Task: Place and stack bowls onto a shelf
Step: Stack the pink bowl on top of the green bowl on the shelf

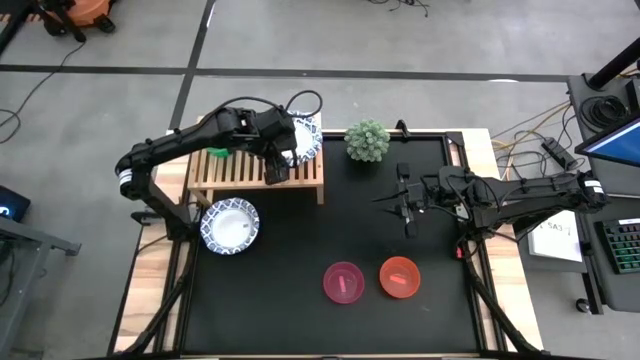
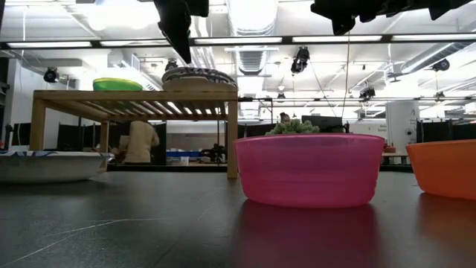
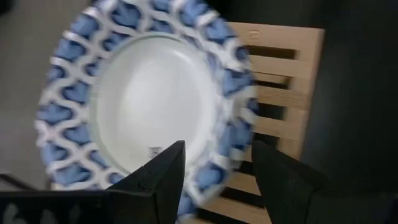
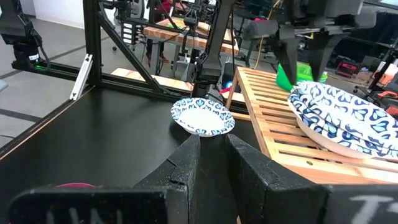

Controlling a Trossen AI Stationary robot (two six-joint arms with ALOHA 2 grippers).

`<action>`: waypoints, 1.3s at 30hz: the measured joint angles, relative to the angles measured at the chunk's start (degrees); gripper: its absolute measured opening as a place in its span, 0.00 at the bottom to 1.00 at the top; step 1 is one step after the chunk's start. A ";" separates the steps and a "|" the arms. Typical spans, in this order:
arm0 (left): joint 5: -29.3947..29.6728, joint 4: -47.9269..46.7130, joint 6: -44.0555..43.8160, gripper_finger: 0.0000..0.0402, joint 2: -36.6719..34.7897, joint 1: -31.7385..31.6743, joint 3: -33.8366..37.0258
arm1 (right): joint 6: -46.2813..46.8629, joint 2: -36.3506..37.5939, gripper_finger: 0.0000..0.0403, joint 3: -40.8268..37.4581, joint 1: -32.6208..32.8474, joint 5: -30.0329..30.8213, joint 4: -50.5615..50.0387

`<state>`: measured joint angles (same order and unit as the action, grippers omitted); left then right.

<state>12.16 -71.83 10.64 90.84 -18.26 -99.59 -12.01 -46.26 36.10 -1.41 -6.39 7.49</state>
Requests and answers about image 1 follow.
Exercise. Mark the grey metal desk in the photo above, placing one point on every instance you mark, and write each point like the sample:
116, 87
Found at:
30, 245

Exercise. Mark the orange plastic bowl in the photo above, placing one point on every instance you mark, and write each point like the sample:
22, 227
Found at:
400, 278

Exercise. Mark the black table mat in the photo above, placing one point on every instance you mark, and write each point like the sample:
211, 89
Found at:
300, 310

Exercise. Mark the small metal bracket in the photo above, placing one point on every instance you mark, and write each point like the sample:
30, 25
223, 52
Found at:
463, 212

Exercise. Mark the backlit black keyboard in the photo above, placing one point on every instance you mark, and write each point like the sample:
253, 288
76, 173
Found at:
622, 245

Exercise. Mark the thick black pole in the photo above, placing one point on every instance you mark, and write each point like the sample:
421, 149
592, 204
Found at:
615, 65

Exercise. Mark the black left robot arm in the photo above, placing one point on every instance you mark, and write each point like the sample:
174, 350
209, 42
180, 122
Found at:
175, 142

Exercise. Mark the blue patterned paper bowl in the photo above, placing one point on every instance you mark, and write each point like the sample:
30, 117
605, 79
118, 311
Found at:
230, 227
307, 140

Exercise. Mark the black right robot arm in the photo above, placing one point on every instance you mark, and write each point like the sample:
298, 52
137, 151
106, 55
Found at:
540, 195

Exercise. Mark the pink plastic bowl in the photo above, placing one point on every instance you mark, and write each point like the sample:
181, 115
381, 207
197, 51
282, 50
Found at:
343, 282

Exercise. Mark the black stand legs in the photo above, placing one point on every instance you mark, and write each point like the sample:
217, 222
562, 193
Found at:
30, 15

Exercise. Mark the computer monitor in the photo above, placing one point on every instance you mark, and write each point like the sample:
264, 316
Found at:
612, 145

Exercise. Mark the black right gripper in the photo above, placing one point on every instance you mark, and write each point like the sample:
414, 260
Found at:
430, 195

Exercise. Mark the small green potted plant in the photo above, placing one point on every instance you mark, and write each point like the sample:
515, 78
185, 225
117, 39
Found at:
367, 141

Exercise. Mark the black power strip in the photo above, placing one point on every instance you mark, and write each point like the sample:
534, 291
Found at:
560, 152

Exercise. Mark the grey equipment cart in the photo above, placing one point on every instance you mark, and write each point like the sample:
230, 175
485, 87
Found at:
615, 295

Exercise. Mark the black device with blue light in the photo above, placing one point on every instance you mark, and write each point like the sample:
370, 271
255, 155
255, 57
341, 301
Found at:
12, 202

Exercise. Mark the slatted wooden shelf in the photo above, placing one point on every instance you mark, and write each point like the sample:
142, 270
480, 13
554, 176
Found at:
235, 172

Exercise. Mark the black clamp on frame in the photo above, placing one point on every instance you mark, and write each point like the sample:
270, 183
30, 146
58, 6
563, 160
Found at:
401, 127

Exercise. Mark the black caster wheel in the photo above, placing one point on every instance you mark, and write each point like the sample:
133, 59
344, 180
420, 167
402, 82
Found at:
582, 306

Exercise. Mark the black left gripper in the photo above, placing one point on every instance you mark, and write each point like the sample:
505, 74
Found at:
270, 132

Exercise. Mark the small red switch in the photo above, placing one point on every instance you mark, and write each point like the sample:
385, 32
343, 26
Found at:
457, 251

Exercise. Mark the orange shop vacuum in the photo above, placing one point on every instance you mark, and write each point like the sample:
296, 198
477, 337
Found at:
87, 11

